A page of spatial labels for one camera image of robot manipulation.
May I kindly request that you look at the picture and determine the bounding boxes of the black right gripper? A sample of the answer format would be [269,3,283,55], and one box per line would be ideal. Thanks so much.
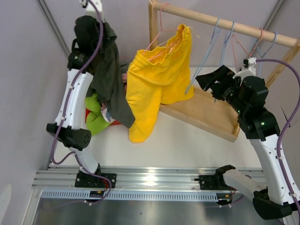
[195,65,247,115]

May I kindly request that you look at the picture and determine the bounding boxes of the yellow shorts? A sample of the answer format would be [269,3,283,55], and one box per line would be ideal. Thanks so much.
[126,24,194,143]

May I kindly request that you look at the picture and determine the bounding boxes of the pink hanger of green shorts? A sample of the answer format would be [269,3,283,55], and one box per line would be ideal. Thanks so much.
[231,28,263,72]

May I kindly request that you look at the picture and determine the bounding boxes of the blue hanger of patterned shorts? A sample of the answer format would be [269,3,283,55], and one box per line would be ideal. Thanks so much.
[213,21,235,104]

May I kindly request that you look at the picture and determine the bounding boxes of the blue hanger of olive shorts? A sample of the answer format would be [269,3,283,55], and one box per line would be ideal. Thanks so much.
[184,17,221,94]

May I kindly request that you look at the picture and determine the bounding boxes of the pink hanger of yellow shorts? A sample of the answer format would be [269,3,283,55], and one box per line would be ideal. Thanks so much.
[142,0,178,55]

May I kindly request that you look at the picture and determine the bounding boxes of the blue hanger of grey shorts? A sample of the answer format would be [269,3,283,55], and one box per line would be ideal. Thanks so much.
[250,31,278,78]

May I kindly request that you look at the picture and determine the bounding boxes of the dark olive shorts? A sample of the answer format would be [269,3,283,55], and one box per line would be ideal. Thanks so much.
[87,22,135,128]

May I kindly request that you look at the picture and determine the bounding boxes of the pink patterned shorts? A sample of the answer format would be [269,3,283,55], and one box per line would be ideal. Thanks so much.
[101,68,135,127]

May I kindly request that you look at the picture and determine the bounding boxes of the lime green shorts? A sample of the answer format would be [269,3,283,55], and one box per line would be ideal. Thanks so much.
[85,93,113,136]

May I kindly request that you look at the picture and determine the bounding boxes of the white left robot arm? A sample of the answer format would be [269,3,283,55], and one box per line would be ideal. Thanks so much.
[46,15,104,188]

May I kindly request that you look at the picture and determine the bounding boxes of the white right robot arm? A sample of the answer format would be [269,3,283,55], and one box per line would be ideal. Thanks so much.
[195,66,300,220]

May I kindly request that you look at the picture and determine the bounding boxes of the wooden clothes rack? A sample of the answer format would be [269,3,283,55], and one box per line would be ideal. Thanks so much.
[148,0,300,142]

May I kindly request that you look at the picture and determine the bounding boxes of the red plastic tray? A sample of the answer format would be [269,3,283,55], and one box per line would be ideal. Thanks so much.
[84,107,122,127]

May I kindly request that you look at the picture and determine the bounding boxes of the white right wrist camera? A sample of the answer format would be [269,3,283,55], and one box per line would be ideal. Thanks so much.
[233,57,256,80]

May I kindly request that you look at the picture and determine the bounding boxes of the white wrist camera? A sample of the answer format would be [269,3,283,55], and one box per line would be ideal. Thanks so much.
[79,0,105,22]
[233,57,256,80]

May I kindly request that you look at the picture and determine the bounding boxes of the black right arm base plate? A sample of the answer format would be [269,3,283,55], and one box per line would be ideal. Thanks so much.
[194,175,228,190]

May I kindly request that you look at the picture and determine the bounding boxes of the grey slotted cable duct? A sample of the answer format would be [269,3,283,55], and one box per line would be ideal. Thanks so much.
[41,189,218,202]

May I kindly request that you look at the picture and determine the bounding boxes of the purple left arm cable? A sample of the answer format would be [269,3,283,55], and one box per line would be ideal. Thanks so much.
[50,0,113,203]

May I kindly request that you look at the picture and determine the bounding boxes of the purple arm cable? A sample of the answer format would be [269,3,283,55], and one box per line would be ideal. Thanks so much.
[255,58,300,211]
[50,0,113,203]

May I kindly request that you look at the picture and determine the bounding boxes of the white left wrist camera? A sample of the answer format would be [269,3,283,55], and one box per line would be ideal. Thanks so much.
[79,0,105,22]

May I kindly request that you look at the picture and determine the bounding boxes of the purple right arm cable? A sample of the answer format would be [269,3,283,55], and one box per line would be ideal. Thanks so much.
[255,58,300,211]

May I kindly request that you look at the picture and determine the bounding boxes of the grey aluminium frame post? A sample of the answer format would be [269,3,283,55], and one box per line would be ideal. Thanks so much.
[36,0,70,58]

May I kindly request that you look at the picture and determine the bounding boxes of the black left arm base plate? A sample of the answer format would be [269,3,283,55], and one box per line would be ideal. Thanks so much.
[75,171,117,188]

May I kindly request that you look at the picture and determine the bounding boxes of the aluminium mounting rail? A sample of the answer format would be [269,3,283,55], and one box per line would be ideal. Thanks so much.
[30,165,265,194]

